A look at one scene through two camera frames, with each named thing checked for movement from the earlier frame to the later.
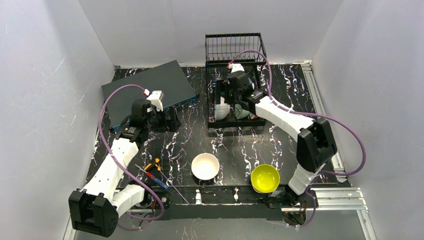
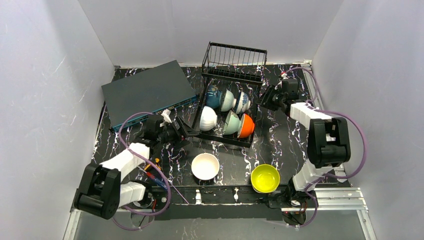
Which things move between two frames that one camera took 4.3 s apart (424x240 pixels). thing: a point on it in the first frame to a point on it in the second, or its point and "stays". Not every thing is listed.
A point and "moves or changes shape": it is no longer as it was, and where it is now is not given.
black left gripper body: [170, 120] to [178, 130]
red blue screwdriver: [152, 176] stays
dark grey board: [168, 80] stays
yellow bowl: [265, 178] stays
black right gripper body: [220, 88] to [270, 100]
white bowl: [205, 166] stays
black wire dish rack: [235, 69] moves or changes shape
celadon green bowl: [221, 110] to [233, 124]
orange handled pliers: [157, 160] stays
